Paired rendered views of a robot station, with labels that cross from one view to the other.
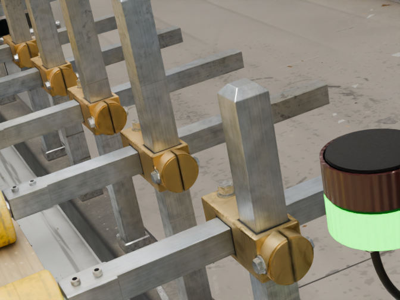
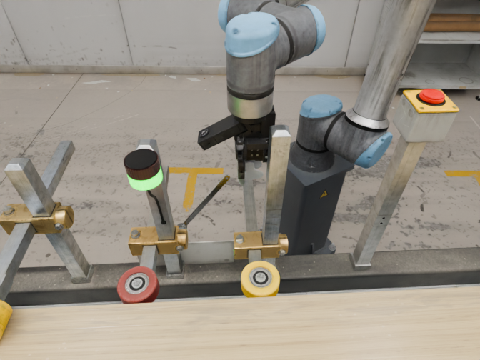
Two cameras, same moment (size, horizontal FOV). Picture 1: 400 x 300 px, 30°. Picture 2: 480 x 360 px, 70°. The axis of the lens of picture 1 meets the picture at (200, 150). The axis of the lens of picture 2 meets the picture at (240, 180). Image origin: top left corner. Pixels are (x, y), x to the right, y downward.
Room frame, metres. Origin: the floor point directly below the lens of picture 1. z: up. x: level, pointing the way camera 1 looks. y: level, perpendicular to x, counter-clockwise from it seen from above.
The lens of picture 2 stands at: (0.07, 0.28, 1.53)
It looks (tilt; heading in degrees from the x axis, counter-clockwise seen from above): 44 degrees down; 289
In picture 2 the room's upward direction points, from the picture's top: straight up
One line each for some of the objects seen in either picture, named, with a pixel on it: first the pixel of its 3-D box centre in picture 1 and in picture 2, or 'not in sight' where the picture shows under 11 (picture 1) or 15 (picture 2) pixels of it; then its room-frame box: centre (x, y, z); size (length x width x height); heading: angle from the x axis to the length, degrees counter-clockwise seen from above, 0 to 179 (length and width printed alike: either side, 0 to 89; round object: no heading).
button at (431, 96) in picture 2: not in sight; (431, 98); (-0.08, -0.33, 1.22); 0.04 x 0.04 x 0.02
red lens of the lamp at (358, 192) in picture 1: (374, 168); (142, 163); (0.38, -0.10, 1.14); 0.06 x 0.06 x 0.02
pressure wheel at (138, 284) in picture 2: not in sight; (142, 295); (0.38, 0.01, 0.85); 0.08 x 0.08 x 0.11
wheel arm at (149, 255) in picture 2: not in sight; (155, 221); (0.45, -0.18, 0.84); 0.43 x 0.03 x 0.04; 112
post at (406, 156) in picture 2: not in sight; (382, 210); (-0.08, -0.33, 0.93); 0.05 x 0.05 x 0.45; 22
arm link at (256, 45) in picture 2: not in sight; (252, 55); (0.24, -0.29, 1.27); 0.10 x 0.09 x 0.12; 63
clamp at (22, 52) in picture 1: (22, 49); not in sight; (1.58, 0.33, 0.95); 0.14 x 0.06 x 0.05; 22
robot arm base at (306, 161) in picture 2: not in sight; (313, 148); (0.13, -0.87, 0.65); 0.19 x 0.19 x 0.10
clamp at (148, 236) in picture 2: not in sight; (159, 241); (0.41, -0.13, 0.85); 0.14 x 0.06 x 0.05; 22
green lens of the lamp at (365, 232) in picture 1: (378, 206); (145, 174); (0.38, -0.10, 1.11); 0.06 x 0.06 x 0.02
